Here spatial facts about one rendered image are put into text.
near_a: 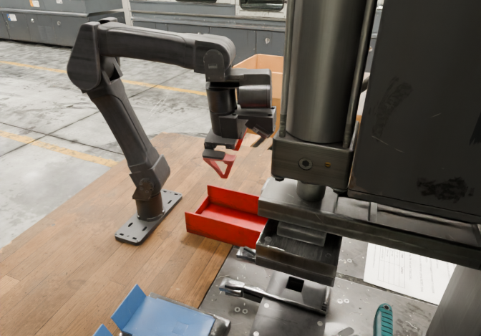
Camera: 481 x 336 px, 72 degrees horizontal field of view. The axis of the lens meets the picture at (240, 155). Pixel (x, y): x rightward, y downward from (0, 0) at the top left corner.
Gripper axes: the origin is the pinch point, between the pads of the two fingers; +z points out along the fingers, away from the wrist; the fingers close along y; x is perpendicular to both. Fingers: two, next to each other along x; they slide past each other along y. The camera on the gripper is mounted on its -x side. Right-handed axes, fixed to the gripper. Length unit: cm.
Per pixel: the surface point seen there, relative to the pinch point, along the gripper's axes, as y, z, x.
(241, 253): -21.2, 3.2, -7.9
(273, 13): 426, 102, 69
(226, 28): 436, 126, 144
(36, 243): -23.6, 9.8, 39.9
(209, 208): -2.6, 14.6, 6.3
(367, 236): -28.1, -16.1, -26.6
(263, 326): -33.9, 0.8, -14.6
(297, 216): -27.1, -16.6, -18.3
